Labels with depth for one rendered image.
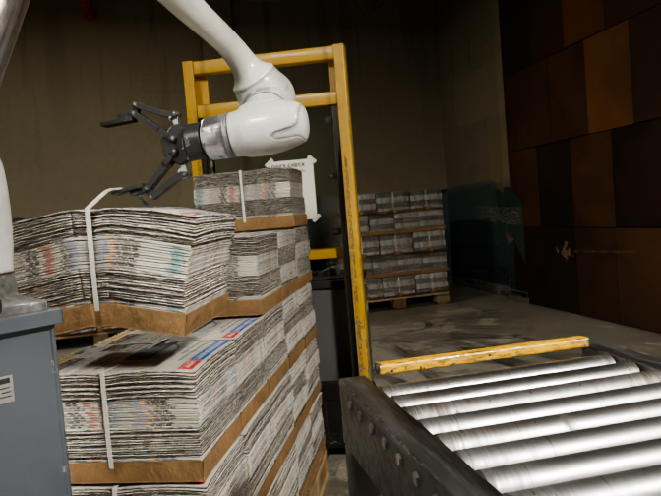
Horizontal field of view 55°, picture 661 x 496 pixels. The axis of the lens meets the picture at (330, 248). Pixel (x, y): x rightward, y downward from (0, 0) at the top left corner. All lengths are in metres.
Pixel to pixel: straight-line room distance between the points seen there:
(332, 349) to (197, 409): 1.87
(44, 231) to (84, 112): 7.23
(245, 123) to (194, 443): 0.63
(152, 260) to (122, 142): 7.22
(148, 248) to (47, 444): 0.41
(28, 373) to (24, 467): 0.13
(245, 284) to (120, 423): 0.62
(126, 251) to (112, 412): 0.33
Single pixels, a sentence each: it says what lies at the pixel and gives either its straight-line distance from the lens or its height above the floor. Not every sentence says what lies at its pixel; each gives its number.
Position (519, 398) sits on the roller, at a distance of 1.07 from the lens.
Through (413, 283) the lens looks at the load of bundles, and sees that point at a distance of 7.11.
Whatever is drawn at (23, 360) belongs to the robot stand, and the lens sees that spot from 0.97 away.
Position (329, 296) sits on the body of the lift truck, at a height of 0.71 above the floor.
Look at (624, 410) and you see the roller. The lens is 1.01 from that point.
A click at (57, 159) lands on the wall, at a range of 8.51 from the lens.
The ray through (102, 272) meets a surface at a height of 1.03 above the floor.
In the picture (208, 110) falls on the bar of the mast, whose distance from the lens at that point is 3.06.
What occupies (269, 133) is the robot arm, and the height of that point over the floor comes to 1.27.
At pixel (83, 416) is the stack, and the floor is 0.74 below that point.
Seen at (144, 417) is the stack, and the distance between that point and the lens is 1.35.
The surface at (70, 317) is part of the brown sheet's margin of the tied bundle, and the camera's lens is 1.32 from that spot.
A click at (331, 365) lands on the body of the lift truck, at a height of 0.38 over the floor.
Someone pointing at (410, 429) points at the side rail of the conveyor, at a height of 0.80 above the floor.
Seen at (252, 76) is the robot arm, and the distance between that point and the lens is 1.40.
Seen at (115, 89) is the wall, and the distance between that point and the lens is 8.54.
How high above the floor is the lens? 1.10
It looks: 3 degrees down
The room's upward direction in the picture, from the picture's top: 5 degrees counter-clockwise
